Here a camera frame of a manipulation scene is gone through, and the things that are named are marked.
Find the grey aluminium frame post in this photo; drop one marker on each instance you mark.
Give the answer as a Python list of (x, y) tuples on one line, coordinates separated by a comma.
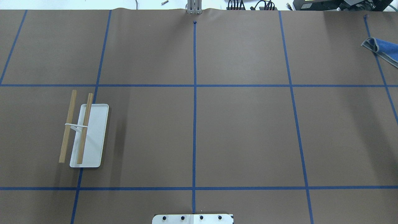
[(194, 7)]

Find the blue towel grey trim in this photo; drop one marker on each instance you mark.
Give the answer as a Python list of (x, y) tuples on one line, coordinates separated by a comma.
[(384, 49)]

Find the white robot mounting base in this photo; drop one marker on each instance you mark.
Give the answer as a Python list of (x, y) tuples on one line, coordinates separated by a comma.
[(193, 219)]

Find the white towel rack base tray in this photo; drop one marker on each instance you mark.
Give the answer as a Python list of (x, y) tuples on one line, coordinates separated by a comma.
[(94, 139)]

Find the brown table mat blue grid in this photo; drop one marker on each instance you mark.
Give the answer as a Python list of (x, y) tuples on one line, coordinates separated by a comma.
[(274, 117)]

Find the wooden rack bar outer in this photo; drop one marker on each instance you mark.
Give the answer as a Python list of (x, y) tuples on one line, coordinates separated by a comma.
[(67, 127)]

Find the wooden rack bar inner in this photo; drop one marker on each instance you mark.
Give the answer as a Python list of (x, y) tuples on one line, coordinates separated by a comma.
[(85, 128)]

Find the wooden rack bar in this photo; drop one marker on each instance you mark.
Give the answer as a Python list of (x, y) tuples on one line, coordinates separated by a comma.
[(67, 127), (85, 128)]

